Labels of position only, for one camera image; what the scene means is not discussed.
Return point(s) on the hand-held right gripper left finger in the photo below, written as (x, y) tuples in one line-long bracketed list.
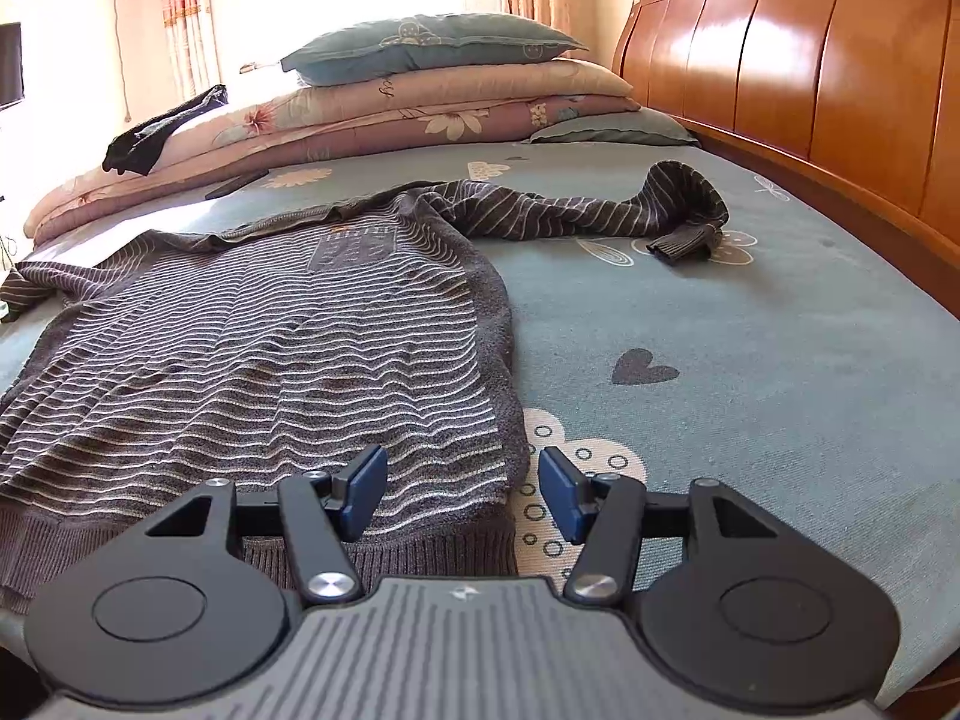
[(364, 495)]

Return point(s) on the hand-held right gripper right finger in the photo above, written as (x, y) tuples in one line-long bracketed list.
[(562, 495)]

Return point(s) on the grey striped knit sweater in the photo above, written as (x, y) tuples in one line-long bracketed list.
[(262, 360)]

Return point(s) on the bed with blue printed sheet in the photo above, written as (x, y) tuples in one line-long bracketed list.
[(750, 352)]

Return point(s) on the dark smartphone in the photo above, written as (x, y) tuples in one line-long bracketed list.
[(236, 184)]

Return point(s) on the blue-grey flat pillow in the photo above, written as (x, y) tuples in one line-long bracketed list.
[(607, 127)]

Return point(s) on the pink floral folded quilt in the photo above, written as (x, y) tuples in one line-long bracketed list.
[(337, 120)]

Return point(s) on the black garment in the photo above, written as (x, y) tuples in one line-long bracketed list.
[(161, 127)]

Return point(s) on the blue-grey printed pillow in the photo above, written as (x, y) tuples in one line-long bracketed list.
[(427, 45)]

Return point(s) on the wooden headboard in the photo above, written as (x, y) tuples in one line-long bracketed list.
[(787, 67)]

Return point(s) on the flat screen television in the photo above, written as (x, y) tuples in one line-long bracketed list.
[(9, 64)]

